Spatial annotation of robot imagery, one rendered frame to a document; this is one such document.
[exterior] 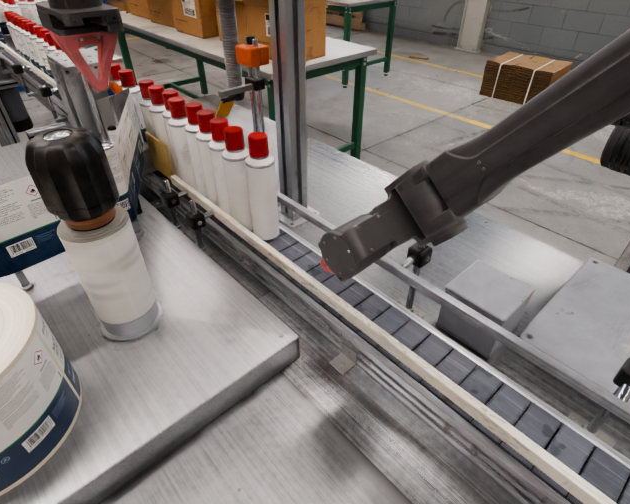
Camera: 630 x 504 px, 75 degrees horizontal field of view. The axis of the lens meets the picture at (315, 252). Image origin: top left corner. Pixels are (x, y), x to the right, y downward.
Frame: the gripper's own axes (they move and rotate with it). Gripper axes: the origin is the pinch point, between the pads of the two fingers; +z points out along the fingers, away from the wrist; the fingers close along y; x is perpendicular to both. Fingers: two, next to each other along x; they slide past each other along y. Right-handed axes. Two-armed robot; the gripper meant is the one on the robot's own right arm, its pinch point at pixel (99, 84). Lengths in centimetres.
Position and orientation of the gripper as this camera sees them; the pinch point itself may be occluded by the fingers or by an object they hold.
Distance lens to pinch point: 66.1
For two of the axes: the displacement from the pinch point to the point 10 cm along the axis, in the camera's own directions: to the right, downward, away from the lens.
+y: 6.9, 4.6, -5.6
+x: 7.3, -4.2, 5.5
